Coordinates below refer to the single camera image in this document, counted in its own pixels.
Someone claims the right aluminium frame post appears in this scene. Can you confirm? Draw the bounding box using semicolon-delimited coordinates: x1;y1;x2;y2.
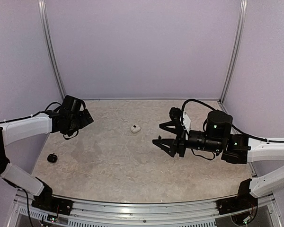
219;0;248;105

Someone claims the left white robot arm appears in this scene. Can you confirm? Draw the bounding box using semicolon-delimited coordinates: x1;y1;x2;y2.
0;95;94;212

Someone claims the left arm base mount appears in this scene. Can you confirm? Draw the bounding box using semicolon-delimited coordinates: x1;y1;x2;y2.
32;196;73;216

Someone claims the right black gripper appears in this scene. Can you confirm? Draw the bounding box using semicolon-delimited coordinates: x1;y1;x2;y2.
152;120;223;157

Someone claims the white earbud charging case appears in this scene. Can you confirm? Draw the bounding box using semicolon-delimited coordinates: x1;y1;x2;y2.
130;125;141;133

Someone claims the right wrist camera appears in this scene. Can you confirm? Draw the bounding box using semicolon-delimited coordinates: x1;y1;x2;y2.
169;107;191;133

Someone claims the front aluminium rail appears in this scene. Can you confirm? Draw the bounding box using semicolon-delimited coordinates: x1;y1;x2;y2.
6;191;282;227

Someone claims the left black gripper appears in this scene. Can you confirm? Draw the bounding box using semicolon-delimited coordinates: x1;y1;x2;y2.
65;108;94;137

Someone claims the aluminium frame post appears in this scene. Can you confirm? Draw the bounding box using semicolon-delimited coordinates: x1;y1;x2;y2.
37;0;66;99
219;0;248;105

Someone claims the left aluminium frame post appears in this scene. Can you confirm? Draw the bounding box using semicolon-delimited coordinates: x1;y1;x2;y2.
37;0;66;99

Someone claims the black earbud charging case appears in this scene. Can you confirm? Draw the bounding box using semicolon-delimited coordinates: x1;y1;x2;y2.
47;153;58;163

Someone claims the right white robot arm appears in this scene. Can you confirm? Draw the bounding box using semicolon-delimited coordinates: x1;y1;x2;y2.
152;107;284;214

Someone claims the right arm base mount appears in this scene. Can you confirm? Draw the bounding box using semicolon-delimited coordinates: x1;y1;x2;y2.
216;194;258;215

